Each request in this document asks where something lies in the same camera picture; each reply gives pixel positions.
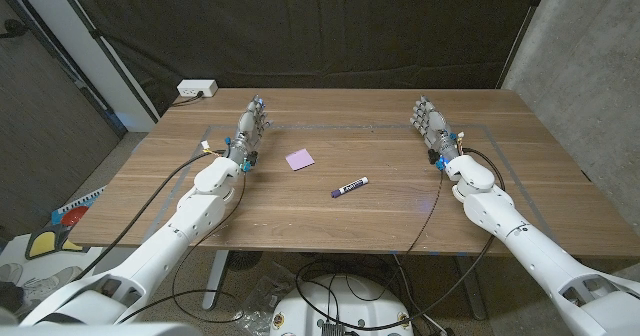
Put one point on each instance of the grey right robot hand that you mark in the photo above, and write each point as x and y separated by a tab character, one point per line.
435	128

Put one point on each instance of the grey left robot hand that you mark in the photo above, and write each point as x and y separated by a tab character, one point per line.
247	131

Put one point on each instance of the purple sticky note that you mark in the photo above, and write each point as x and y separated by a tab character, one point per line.
300	160

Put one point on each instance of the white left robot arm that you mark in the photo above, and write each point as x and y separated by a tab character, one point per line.
195	216

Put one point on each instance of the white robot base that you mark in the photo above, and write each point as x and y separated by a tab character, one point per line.
350	301

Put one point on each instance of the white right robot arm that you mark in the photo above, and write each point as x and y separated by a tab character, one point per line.
500	211

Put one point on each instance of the purple marker with white cap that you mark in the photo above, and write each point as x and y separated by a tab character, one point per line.
350	187

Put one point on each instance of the grey tape outline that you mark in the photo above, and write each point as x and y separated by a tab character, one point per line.
375	125

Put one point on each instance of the white power strip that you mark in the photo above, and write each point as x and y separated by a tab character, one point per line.
197	88

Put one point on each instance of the black backdrop curtain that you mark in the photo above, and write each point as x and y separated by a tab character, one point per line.
320	26

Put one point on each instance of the black round floor object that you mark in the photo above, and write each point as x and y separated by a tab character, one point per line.
244	260

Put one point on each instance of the black backdrop stand pole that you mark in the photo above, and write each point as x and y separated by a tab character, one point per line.
522	33
105	48

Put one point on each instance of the white table leg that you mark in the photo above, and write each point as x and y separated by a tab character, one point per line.
216	276

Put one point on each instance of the clear plastic bag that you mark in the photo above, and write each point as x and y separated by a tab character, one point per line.
265	296

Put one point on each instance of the grey table leg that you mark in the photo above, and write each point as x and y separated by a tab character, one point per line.
472	291

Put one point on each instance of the blue red printed sheet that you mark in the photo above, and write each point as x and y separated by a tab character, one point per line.
75	215

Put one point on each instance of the black yellow floor mat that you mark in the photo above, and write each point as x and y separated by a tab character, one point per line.
45	243

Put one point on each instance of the grey sneaker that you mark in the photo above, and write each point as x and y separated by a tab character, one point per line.
50	283

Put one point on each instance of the white floor board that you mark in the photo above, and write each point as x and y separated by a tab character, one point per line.
15	251

